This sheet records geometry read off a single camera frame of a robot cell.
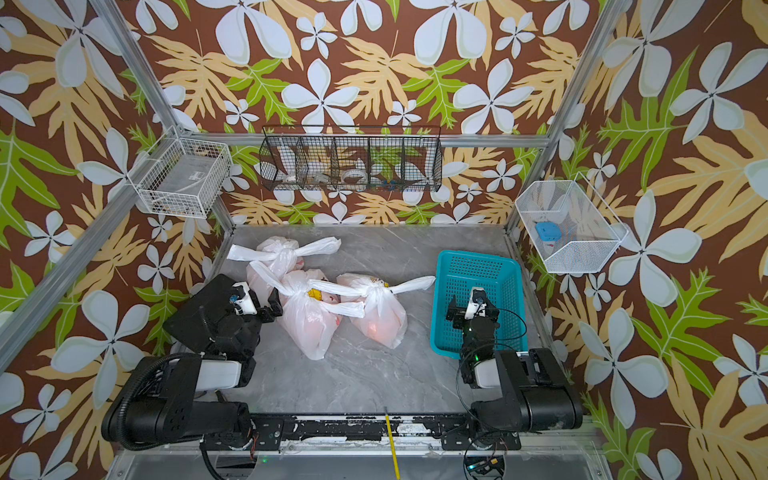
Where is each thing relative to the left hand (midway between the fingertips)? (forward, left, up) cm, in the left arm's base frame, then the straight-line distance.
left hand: (260, 287), depth 87 cm
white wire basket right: (+12, -90, +14) cm, 91 cm away
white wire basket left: (+25, +23, +21) cm, 40 cm away
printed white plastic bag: (+12, -1, 0) cm, 12 cm away
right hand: (-1, -62, -4) cm, 63 cm away
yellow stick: (-37, -39, -13) cm, 55 cm away
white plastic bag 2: (-9, -37, -3) cm, 38 cm away
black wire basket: (+39, -25, +18) cm, 50 cm away
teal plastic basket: (+12, -62, -9) cm, 63 cm away
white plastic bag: (-10, -16, 0) cm, 19 cm away
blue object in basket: (+12, -84, +13) cm, 85 cm away
